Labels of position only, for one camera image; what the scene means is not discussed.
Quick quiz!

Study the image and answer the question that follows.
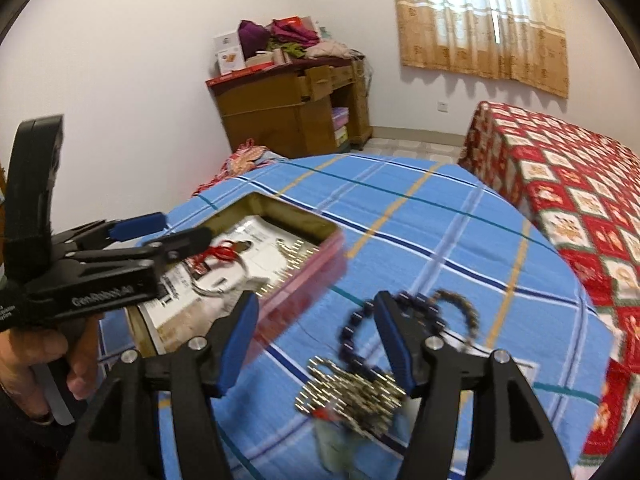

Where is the silver bangle with red tassel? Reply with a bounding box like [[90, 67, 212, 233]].
[[183, 240, 253, 297]]

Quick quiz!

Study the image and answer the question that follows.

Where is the dark blue bead bracelet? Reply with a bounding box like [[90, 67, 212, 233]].
[[337, 289, 449, 380]]

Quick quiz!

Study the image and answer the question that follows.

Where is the person's left hand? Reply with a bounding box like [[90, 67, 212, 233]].
[[1, 314, 102, 419]]

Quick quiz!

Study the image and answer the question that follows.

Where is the printed paper sheet in tin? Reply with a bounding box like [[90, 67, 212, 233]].
[[139, 214, 318, 354]]

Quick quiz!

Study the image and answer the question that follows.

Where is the pink metal tin box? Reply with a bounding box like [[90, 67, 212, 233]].
[[126, 192, 347, 361]]

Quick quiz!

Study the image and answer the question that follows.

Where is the pile of clothes on floor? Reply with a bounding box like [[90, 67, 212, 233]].
[[192, 139, 285, 197]]

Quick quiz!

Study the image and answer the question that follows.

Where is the long red flat box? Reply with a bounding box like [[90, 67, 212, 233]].
[[206, 63, 276, 87]]

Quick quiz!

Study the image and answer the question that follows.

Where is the brown wooden desk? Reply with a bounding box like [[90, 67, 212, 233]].
[[208, 56, 373, 158]]

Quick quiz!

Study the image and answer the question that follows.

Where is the white product box on desk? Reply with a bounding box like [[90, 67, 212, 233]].
[[214, 32, 245, 75]]

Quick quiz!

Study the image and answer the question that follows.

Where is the blue plaid tablecloth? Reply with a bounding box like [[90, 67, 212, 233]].
[[96, 152, 616, 480]]

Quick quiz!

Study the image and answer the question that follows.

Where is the pile of clothes on desk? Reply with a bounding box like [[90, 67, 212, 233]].
[[238, 16, 363, 60]]

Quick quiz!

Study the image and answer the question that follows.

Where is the red patchwork bedspread bed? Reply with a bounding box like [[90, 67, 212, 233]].
[[459, 101, 639, 479]]

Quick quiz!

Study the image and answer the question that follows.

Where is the beige patterned window curtain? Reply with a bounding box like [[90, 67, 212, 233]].
[[395, 0, 570, 99]]

